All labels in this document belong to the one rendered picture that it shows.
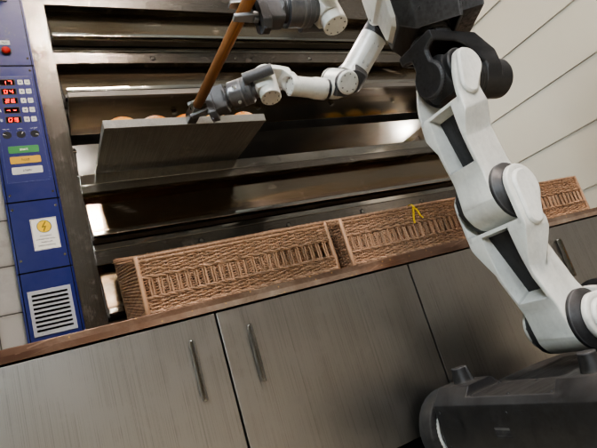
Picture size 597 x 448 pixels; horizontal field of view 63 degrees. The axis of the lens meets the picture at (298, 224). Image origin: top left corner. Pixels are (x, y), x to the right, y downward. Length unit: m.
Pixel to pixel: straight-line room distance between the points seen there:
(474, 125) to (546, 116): 3.36
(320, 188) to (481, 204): 0.95
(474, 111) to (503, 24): 3.68
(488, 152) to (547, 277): 0.33
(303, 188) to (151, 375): 1.14
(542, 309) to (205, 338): 0.81
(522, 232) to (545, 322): 0.23
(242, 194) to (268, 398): 0.95
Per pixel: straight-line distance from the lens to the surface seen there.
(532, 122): 4.74
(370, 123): 2.53
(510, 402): 1.18
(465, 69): 1.36
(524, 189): 1.27
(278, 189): 2.02
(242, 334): 1.22
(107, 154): 1.77
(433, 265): 1.55
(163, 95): 1.90
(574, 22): 4.60
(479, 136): 1.33
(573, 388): 1.09
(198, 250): 1.29
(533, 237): 1.27
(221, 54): 1.40
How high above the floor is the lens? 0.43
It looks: 13 degrees up
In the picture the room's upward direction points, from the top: 17 degrees counter-clockwise
